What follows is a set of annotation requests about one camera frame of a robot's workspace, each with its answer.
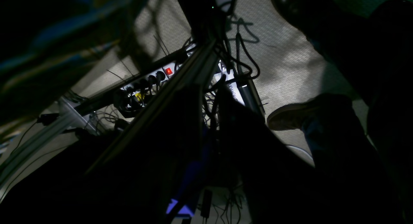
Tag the white power strip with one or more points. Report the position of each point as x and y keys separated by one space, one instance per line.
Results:
x=132 y=98

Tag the black leather shoe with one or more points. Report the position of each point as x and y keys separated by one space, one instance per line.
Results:
x=295 y=115

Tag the dark trouser leg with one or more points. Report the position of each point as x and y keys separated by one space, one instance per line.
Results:
x=365 y=195

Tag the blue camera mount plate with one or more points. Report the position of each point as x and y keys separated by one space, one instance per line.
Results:
x=189 y=189

